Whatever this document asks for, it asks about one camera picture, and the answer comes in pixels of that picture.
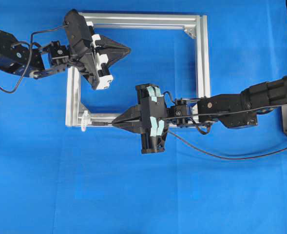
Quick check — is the aluminium extrusion frame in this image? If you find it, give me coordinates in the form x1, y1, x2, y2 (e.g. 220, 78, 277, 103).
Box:
65, 12, 211, 128

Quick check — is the white zip tie loop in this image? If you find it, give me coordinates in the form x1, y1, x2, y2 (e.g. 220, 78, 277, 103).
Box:
81, 110, 90, 132

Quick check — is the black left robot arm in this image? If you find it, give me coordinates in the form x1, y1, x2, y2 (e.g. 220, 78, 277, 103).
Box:
0, 23, 131, 90

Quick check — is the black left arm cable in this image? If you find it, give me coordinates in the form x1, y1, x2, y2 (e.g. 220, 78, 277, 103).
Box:
0, 23, 70, 94

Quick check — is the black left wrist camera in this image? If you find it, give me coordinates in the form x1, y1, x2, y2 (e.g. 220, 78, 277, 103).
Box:
63, 9, 92, 56

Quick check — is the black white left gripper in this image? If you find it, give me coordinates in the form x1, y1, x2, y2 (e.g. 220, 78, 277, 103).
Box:
80, 22, 131, 90

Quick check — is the black USB cable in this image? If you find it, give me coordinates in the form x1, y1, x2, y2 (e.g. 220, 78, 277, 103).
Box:
92, 121, 287, 160

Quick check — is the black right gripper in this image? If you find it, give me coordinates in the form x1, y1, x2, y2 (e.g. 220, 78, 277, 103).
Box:
112, 84, 169, 154

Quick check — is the blue cloth mat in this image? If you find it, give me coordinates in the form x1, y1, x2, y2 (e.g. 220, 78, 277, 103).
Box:
0, 0, 287, 234

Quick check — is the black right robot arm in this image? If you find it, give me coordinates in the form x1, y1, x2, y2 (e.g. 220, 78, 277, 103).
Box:
111, 76, 287, 154

